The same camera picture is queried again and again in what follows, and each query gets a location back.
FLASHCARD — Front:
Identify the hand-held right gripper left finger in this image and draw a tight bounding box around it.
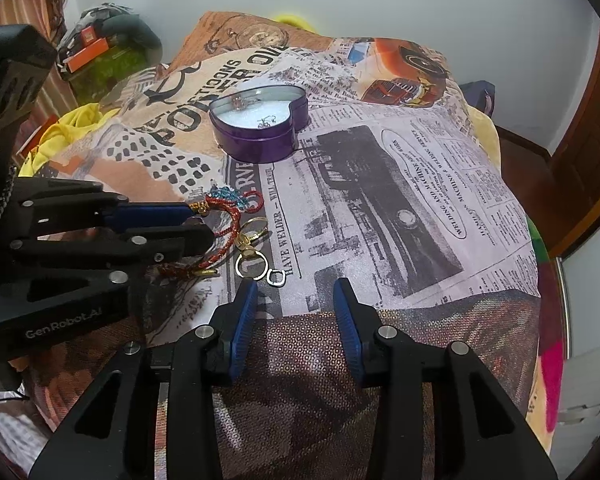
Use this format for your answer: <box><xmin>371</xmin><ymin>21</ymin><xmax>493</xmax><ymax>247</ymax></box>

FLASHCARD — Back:
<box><xmin>27</xmin><ymin>279</ymin><xmax>261</xmax><ymax>480</ymax></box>

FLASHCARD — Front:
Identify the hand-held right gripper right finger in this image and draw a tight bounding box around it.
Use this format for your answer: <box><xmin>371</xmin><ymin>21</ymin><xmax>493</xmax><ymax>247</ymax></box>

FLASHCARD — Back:
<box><xmin>332</xmin><ymin>277</ymin><xmax>553</xmax><ymax>480</ymax></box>

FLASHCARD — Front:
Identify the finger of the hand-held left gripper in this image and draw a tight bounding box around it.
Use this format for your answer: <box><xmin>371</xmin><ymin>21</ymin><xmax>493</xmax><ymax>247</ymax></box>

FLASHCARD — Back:
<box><xmin>9</xmin><ymin>222</ymin><xmax>216</xmax><ymax>308</ymax></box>
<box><xmin>15</xmin><ymin>179</ymin><xmax>202</xmax><ymax>237</ymax></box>

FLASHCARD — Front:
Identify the red braided bracelet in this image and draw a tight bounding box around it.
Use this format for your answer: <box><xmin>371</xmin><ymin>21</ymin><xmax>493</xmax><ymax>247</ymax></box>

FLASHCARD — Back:
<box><xmin>147</xmin><ymin>190</ymin><xmax>267</xmax><ymax>281</ymax></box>

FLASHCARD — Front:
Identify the blue beaded bracelet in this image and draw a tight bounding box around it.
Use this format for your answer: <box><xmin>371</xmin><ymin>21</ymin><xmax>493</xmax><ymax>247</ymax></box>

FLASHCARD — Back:
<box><xmin>207</xmin><ymin>186</ymin><xmax>246</xmax><ymax>206</ymax></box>

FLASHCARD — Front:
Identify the gold key ring clasp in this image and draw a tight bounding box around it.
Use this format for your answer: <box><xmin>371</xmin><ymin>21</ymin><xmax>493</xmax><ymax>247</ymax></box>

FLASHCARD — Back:
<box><xmin>232</xmin><ymin>216</ymin><xmax>271</xmax><ymax>279</ymax></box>

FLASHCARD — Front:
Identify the purple heart-shaped tin box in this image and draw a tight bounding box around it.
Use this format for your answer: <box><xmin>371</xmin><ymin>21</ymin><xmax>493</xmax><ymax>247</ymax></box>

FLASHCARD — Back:
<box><xmin>209</xmin><ymin>85</ymin><xmax>310</xmax><ymax>163</ymax></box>

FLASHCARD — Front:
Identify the yellow cloth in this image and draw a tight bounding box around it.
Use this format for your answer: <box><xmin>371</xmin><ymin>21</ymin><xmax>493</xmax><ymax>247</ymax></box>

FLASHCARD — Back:
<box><xmin>22</xmin><ymin>102</ymin><xmax>107</xmax><ymax>176</ymax></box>

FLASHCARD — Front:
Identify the red box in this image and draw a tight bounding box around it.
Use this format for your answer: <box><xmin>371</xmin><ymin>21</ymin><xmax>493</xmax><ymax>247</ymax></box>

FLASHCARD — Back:
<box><xmin>15</xmin><ymin>115</ymin><xmax>58</xmax><ymax>158</ymax></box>

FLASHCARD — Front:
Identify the newspaper print blanket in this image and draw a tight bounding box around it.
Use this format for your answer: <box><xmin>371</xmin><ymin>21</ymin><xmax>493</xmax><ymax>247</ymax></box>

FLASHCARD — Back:
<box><xmin>10</xmin><ymin>10</ymin><xmax>546</xmax><ymax>480</ymax></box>

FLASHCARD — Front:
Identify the green patterned bag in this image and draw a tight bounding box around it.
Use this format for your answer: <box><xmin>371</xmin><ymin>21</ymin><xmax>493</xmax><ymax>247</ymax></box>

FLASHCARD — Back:
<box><xmin>70</xmin><ymin>50</ymin><xmax>156</xmax><ymax>106</ymax></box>

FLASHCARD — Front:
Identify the orange box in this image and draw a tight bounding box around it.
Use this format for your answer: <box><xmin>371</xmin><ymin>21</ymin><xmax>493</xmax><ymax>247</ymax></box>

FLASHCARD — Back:
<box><xmin>62</xmin><ymin>37</ymin><xmax>112</xmax><ymax>73</ymax></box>

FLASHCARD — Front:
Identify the grey cloth bundle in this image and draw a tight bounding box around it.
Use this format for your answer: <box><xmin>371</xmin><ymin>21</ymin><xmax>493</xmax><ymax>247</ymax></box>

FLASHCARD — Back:
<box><xmin>102</xmin><ymin>12</ymin><xmax>163</xmax><ymax>61</ymax></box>

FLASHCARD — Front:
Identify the pink green fleece blanket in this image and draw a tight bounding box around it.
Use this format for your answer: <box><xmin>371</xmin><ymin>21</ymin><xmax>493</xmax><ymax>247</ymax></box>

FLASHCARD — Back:
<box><xmin>524</xmin><ymin>220</ymin><xmax>567</xmax><ymax>456</ymax></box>

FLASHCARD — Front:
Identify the white sliding wardrobe door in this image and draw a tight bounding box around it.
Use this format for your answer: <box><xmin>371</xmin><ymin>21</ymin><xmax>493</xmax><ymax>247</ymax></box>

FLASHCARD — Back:
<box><xmin>547</xmin><ymin>240</ymin><xmax>600</xmax><ymax>471</ymax></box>

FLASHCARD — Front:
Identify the brown striped curtain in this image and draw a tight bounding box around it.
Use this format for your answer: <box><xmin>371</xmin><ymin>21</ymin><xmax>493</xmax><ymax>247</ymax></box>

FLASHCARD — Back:
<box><xmin>0</xmin><ymin>0</ymin><xmax>72</xmax><ymax>128</ymax></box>

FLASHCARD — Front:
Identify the dark blue bag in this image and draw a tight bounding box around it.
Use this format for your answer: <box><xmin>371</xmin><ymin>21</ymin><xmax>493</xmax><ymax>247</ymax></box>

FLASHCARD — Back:
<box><xmin>460</xmin><ymin>81</ymin><xmax>497</xmax><ymax>117</ymax></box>

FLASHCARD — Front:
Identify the brown wooden door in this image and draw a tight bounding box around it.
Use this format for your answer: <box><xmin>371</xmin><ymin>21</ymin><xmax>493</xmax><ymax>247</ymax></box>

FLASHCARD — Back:
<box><xmin>547</xmin><ymin>25</ymin><xmax>600</xmax><ymax>261</ymax></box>

